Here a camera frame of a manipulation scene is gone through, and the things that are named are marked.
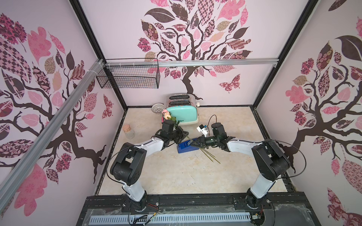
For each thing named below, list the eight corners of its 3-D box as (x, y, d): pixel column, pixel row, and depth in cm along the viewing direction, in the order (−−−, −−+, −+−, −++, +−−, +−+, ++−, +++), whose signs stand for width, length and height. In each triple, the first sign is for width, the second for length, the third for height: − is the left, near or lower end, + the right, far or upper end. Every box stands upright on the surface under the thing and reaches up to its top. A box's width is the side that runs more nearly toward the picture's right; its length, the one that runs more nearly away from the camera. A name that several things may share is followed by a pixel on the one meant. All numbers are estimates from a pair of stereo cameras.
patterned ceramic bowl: (152, 112, 118) (150, 108, 114) (155, 106, 123) (154, 102, 118) (161, 113, 117) (160, 109, 113) (164, 107, 121) (163, 103, 117)
